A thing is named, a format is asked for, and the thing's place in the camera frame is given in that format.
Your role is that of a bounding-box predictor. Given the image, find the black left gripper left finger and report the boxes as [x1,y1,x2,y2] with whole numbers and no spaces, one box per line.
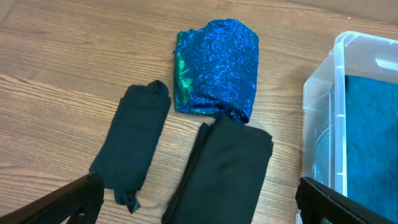
[1,172,104,224]

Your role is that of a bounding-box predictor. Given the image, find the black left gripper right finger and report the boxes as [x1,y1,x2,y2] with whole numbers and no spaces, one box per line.
[295,177,393,224]

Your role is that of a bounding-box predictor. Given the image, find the blue sparkly fabric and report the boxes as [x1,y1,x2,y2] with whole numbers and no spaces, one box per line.
[173,19,259,124]

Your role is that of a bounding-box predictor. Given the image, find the clear plastic storage bin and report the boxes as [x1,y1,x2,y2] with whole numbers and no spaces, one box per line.
[295,30,398,224]

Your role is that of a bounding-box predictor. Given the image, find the wide black garment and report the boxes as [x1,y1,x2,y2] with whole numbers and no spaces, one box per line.
[161,115,274,224]

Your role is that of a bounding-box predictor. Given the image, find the narrow black garment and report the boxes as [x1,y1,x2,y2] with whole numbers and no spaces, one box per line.
[89,80,171,213]

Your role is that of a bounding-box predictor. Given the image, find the blue denim jeans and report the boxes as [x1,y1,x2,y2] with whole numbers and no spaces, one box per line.
[312,75,398,222]

